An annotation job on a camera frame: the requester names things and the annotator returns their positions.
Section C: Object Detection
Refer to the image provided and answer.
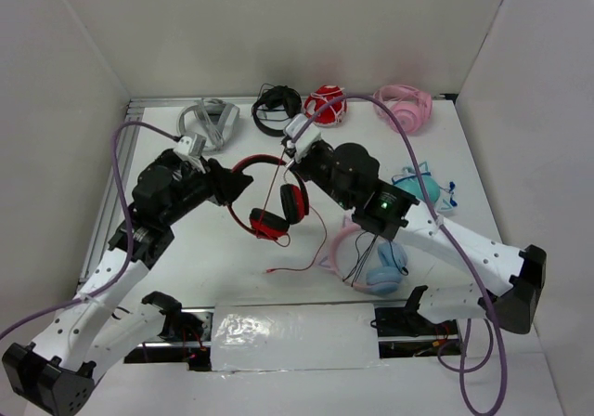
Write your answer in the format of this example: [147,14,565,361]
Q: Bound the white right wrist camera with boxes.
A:
[282,113,321,163]

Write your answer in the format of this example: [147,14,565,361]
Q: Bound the teal cat-ear headphones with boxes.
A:
[392,160,458,215]

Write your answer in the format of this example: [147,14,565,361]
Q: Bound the red white folded headphones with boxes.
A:
[303,84,347,127]

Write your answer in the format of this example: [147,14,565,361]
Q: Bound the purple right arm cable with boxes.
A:
[296,91,508,416]

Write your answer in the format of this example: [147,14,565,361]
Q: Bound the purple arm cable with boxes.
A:
[0,121,187,343]
[296,91,508,416]

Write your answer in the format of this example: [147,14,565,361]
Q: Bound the grey white headphones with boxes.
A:
[176,97,240,153]

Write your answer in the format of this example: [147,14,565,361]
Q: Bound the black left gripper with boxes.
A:
[161,155,254,227]

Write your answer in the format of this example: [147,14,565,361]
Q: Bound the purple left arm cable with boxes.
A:
[0,121,187,343]

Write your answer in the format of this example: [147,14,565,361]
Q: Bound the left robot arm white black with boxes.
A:
[2,149,253,415]

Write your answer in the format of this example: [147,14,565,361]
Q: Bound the pink blue cat-ear headphones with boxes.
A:
[317,218,409,296]

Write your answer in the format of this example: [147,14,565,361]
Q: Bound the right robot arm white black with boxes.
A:
[281,138,547,334]

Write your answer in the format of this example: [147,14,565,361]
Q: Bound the red black headphones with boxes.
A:
[227,154,310,244]

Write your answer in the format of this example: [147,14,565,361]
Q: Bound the white glossy cover sheet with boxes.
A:
[211,303,381,372]

